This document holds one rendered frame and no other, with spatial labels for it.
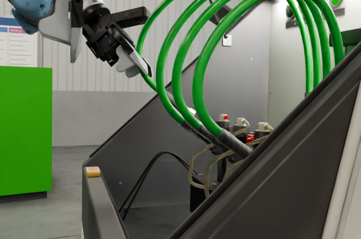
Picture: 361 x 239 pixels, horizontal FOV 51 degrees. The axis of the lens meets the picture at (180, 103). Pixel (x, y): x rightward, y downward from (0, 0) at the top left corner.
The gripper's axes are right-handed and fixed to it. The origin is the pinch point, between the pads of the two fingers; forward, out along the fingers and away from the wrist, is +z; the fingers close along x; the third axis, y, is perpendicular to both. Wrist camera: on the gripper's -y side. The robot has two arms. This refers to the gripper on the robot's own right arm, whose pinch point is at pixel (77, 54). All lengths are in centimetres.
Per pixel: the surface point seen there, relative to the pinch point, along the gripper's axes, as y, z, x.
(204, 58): -15.3, 0.7, 12.7
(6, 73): 52, -2, -327
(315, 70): -44.3, 0.9, -3.5
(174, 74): -13.7, 2.6, 4.6
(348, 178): -28.0, 13.9, 24.8
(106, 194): -6.4, 26.3, -16.8
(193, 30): -16.4, -4.0, 4.7
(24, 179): 36, 100, -330
